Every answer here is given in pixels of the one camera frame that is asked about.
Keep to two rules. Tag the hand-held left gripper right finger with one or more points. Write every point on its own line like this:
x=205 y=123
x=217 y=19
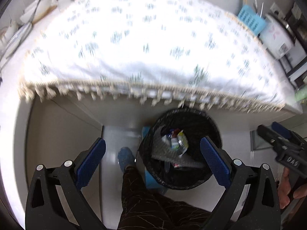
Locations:
x=213 y=163

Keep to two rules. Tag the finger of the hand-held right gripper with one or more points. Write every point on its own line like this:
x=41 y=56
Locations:
x=280 y=128
x=267 y=131

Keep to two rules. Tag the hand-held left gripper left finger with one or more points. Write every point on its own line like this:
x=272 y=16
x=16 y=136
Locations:
x=92 y=163

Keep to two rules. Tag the yellow snack bag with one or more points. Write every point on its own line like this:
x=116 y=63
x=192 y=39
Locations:
x=182 y=141

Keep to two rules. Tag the black trash bin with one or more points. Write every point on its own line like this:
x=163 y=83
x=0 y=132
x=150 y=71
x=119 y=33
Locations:
x=191 y=124

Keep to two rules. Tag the red mesh net bag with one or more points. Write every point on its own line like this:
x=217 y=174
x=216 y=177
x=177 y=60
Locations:
x=177 y=133

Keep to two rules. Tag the clear bubble wrap sheet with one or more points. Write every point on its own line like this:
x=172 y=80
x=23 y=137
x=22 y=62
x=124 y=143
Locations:
x=163 y=153

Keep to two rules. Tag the person's right hand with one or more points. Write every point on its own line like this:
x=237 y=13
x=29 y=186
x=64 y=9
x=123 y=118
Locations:
x=284 y=189

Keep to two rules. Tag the person's blue slipper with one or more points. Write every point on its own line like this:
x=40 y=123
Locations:
x=126 y=158

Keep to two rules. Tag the green plastic bag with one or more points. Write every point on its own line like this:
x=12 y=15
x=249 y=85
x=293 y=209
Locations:
x=301 y=95

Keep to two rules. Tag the white countertop oven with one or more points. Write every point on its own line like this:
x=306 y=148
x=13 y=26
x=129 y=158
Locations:
x=295 y=64

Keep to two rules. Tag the person's patterned trouser leg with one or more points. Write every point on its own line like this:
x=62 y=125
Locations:
x=148 y=208

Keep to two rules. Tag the white rice cooker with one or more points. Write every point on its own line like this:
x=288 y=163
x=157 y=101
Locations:
x=275 y=38

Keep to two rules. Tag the dark glass cabinet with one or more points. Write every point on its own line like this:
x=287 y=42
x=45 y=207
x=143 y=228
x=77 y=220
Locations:
x=299 y=21

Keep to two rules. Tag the blue plastic utensil basket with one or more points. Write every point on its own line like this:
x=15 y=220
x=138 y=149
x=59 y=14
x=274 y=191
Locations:
x=250 y=19

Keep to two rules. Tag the white plastic utensil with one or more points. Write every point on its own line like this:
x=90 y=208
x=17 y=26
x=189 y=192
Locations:
x=255 y=2
x=262 y=9

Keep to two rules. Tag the white floral tablecloth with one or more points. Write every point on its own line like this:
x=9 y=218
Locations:
x=144 y=28

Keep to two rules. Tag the white bowl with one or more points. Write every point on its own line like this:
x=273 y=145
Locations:
x=36 y=9

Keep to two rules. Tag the white wall socket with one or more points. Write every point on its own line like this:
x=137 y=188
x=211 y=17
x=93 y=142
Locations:
x=275 y=8

